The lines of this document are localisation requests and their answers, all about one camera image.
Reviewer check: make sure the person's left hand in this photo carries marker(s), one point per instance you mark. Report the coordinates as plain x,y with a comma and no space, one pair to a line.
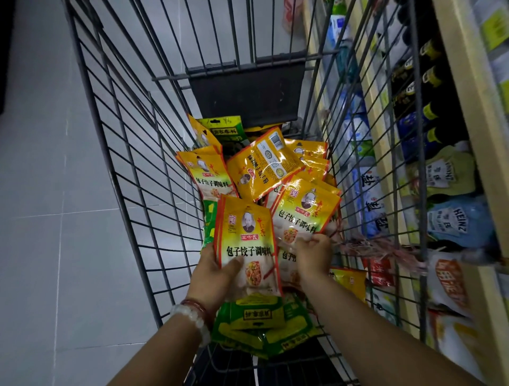
211,282

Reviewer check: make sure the person's right hand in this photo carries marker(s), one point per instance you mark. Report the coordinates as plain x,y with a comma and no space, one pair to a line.
312,258

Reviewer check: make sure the pile of seasoning packets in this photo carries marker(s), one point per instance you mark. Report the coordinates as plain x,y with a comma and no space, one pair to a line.
262,163

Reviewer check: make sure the wooden store shelving with goods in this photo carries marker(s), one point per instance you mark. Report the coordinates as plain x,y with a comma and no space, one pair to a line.
477,119

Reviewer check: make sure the person's right forearm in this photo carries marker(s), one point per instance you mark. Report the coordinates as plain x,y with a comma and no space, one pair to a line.
390,342

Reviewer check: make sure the person's left forearm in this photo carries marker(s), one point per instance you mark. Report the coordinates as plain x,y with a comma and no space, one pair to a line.
159,354

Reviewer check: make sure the black plastic cart flap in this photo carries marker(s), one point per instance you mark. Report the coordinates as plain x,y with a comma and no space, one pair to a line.
246,91

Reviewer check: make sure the row of blue packets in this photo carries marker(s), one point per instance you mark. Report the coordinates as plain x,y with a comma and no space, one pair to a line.
358,175

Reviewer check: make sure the rows of assorted seasoning packets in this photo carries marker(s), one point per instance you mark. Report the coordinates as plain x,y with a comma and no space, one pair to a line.
453,290

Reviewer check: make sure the blue white pouch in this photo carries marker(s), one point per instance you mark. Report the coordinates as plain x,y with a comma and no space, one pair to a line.
461,223

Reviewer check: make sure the pale green pouch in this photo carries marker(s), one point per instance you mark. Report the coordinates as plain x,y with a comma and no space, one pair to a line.
445,173

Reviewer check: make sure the row of small dark bottles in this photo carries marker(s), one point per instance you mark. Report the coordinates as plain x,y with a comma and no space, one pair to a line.
425,87

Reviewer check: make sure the row of yellow price tags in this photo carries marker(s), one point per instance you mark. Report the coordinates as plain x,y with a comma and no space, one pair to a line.
495,28

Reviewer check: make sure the black display base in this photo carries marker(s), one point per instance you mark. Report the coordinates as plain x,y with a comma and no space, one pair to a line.
5,48

